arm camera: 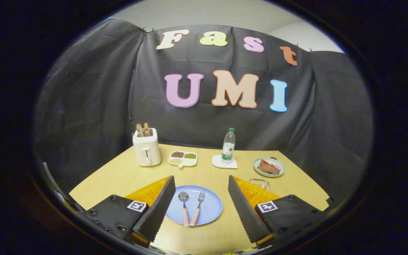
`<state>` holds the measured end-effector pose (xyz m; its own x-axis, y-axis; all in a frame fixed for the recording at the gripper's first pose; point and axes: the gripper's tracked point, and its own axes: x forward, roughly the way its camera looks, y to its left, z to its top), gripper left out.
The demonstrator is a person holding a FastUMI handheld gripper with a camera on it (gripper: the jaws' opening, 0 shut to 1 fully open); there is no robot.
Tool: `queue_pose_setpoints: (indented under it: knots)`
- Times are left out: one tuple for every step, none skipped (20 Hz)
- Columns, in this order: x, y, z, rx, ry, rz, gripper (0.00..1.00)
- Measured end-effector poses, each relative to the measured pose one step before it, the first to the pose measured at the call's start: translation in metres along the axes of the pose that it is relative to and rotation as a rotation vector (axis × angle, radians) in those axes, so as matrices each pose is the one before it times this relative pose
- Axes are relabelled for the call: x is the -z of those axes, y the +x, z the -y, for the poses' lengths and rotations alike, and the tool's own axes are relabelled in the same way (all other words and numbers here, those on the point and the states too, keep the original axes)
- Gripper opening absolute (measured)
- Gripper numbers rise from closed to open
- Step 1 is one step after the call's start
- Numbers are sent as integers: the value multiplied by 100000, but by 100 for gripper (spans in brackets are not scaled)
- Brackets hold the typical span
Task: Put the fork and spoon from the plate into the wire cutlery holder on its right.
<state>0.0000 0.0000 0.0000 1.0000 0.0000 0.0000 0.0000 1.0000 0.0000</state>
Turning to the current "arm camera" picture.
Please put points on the red meat slices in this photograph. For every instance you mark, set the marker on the red meat slices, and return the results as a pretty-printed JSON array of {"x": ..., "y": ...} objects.
[{"x": 268, "y": 168}]

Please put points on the pale green plate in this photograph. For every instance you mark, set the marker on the pale green plate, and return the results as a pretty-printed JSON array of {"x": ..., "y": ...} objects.
[{"x": 258, "y": 170}]

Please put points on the white coaster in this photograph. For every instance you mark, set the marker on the white coaster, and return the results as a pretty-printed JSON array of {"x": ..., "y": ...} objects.
[{"x": 218, "y": 164}]

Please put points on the black backdrop cloth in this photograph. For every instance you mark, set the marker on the black backdrop cloth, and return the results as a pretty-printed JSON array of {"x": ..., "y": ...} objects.
[{"x": 94, "y": 106}]

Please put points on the blue plate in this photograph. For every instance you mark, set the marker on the blue plate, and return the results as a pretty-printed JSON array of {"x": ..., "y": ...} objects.
[{"x": 211, "y": 207}]

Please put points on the white divided snack dish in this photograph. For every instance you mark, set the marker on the white divided snack dish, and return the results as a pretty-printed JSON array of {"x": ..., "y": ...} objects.
[{"x": 182, "y": 159}]

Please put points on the white toaster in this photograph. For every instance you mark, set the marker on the white toaster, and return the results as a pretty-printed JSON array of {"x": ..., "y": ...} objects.
[{"x": 147, "y": 148}]

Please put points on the clear water bottle green cap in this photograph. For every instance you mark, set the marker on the clear water bottle green cap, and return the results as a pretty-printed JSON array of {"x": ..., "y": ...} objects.
[{"x": 228, "y": 148}]

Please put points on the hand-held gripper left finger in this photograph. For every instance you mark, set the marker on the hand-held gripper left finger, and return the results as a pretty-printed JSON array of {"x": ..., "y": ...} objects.
[{"x": 156, "y": 209}]

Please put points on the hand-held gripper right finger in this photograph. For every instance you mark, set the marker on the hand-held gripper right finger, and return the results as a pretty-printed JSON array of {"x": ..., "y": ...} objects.
[{"x": 244, "y": 209}]

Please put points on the toast slice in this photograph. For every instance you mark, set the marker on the toast slice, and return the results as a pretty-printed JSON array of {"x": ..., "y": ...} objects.
[
  {"x": 139, "y": 130},
  {"x": 147, "y": 129}
]

